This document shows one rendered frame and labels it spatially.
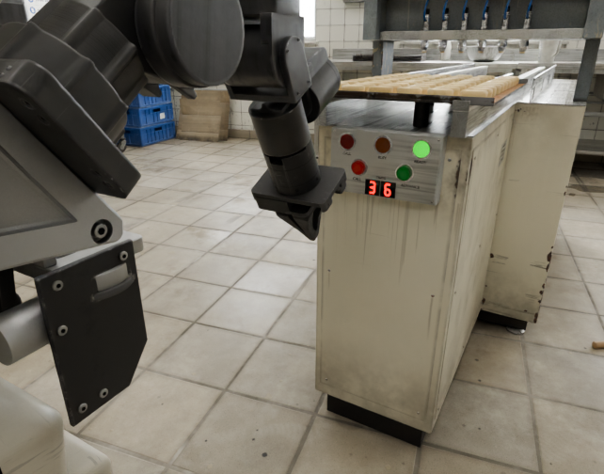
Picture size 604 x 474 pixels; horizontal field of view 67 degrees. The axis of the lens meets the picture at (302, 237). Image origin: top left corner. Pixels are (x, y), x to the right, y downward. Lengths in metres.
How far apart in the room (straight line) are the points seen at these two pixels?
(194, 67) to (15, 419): 0.37
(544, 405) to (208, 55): 1.47
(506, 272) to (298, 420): 0.89
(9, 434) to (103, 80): 0.35
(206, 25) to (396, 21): 1.49
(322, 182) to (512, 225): 1.24
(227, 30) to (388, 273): 0.82
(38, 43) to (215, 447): 1.20
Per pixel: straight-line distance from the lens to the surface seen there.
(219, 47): 0.35
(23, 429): 0.53
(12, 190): 0.29
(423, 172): 0.96
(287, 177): 0.52
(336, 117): 1.06
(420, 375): 1.21
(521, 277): 1.79
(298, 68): 0.46
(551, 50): 4.37
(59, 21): 0.32
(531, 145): 1.65
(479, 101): 0.92
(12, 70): 0.26
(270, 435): 1.39
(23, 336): 0.46
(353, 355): 1.25
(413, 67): 4.19
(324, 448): 1.36
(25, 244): 0.29
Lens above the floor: 1.00
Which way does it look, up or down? 23 degrees down
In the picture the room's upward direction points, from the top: straight up
